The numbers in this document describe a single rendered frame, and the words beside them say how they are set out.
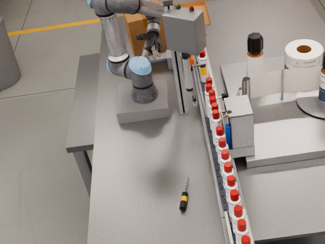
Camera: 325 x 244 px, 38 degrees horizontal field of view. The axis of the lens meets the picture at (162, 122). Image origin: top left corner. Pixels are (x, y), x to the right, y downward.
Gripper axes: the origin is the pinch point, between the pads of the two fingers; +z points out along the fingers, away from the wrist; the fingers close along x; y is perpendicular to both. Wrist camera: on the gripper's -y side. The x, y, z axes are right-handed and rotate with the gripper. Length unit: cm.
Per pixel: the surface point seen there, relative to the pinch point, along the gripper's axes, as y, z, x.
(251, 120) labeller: 7, 51, -59
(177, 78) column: 2.6, 17.4, -19.0
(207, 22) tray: 58, -65, 1
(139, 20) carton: 3.6, -36.3, 14.0
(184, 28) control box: -24, 13, -44
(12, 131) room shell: 38, -19, 186
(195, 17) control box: -26, 11, -50
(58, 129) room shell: 58, -20, 150
